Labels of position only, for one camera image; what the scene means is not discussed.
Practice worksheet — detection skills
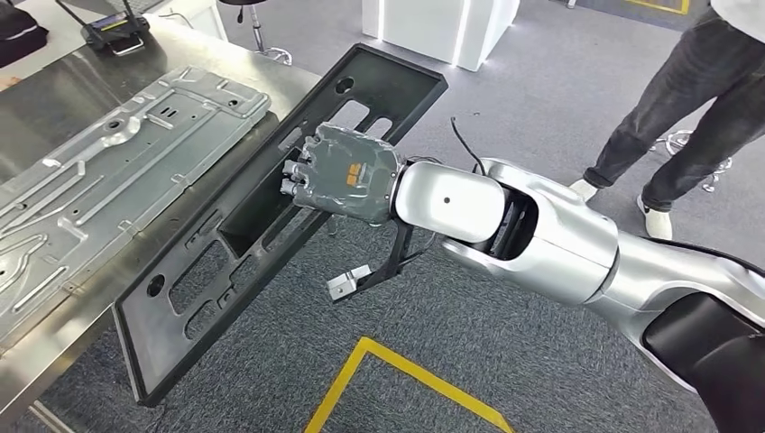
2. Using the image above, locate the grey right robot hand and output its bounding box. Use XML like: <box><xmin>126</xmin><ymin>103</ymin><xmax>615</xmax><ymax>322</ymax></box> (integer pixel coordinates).
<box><xmin>281</xmin><ymin>122</ymin><xmax>408</xmax><ymax>227</ymax></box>

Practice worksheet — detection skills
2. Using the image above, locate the long black plastic frame part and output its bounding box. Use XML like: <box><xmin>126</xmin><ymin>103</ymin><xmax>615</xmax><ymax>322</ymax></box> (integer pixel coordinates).
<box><xmin>112</xmin><ymin>42</ymin><xmax>449</xmax><ymax>409</ymax></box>

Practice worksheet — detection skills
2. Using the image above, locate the stainless steel workbench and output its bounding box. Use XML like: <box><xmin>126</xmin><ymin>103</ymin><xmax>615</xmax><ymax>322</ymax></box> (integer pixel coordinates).
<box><xmin>0</xmin><ymin>12</ymin><xmax>324</xmax><ymax>433</ymax></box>

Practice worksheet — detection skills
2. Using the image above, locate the white display plinth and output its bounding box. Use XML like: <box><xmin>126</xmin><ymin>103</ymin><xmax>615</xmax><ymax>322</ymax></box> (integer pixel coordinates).
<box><xmin>361</xmin><ymin>0</ymin><xmax>521</xmax><ymax>73</ymax></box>

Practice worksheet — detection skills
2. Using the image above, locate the yellow floor tape marking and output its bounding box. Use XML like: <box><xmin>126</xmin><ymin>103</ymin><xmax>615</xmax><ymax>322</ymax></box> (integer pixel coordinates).
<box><xmin>303</xmin><ymin>336</ymin><xmax>516</xmax><ymax>433</ymax></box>

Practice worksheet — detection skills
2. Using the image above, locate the white table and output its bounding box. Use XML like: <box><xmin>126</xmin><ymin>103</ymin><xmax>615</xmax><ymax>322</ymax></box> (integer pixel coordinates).
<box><xmin>149</xmin><ymin>0</ymin><xmax>228</xmax><ymax>43</ymax></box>

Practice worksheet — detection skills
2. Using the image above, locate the stamped grey metal plate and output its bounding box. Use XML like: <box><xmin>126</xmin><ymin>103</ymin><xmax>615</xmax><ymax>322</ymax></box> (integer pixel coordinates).
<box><xmin>0</xmin><ymin>65</ymin><xmax>273</xmax><ymax>345</ymax></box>

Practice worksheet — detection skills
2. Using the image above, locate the black router with antennas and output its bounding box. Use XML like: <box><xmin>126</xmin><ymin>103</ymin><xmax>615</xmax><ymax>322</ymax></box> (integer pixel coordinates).
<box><xmin>56</xmin><ymin>0</ymin><xmax>151</xmax><ymax>56</ymax></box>

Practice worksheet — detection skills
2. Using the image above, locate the chrome stool base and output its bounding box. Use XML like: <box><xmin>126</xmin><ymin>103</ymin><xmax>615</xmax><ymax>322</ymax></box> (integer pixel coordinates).
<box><xmin>654</xmin><ymin>128</ymin><xmax>733</xmax><ymax>194</ymax></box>

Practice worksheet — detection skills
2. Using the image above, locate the person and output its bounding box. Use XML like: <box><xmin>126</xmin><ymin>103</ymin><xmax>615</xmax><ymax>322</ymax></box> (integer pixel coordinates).
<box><xmin>567</xmin><ymin>0</ymin><xmax>765</xmax><ymax>242</ymax></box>

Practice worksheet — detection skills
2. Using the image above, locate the black bag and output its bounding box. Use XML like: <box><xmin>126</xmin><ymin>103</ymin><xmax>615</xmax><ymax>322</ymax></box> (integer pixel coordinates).
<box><xmin>0</xmin><ymin>3</ymin><xmax>51</xmax><ymax>68</ymax></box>

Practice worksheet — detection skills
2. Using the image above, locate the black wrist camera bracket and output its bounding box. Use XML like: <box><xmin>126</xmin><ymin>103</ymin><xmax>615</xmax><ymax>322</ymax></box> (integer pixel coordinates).
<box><xmin>352</xmin><ymin>217</ymin><xmax>438</xmax><ymax>294</ymax></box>

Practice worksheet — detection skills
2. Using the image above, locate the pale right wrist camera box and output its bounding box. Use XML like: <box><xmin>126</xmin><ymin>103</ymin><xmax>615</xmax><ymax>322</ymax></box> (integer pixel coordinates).
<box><xmin>326</xmin><ymin>265</ymin><xmax>373</xmax><ymax>303</ymax></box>

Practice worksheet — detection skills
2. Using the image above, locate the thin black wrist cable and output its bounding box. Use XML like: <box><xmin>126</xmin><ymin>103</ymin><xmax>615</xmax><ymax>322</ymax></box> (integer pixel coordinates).
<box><xmin>449</xmin><ymin>116</ymin><xmax>486</xmax><ymax>176</ymax></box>

